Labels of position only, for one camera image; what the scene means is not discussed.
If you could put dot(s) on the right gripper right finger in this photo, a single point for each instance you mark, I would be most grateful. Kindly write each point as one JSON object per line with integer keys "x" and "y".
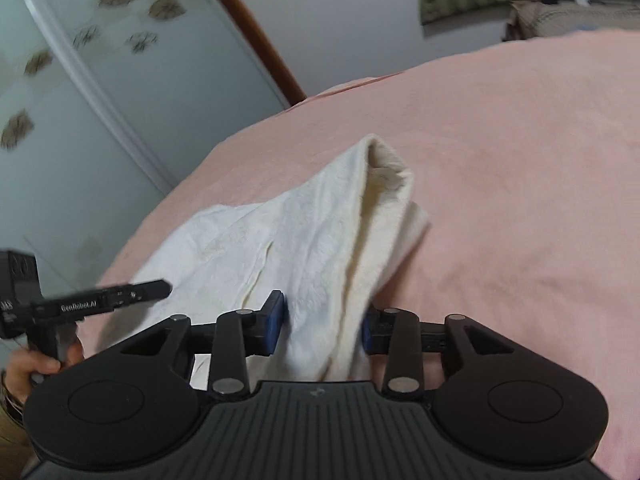
{"x": 402, "y": 338}

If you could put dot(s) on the beige patterned pillow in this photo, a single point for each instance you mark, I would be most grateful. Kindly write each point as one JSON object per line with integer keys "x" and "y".
{"x": 534, "y": 19}

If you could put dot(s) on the brown wooden wardrobe frame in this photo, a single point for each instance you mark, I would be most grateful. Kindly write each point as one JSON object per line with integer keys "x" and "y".
{"x": 252, "y": 32}

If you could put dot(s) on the white fleece pants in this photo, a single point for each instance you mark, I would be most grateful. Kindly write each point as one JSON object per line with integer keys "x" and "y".
{"x": 328, "y": 245}

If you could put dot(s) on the person's left hand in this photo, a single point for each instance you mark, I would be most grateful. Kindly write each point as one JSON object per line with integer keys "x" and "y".
{"x": 23, "y": 363}

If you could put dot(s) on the pink floral bed blanket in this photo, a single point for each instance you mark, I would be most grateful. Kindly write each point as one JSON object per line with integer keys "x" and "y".
{"x": 525, "y": 157}

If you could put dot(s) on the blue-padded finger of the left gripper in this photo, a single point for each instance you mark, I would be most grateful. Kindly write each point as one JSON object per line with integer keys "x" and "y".
{"x": 141, "y": 293}

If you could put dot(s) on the white sliding wardrobe door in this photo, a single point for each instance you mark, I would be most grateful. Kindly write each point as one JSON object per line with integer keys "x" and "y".
{"x": 106, "y": 107}

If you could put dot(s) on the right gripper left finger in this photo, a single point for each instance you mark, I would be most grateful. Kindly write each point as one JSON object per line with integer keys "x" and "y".
{"x": 229, "y": 341}

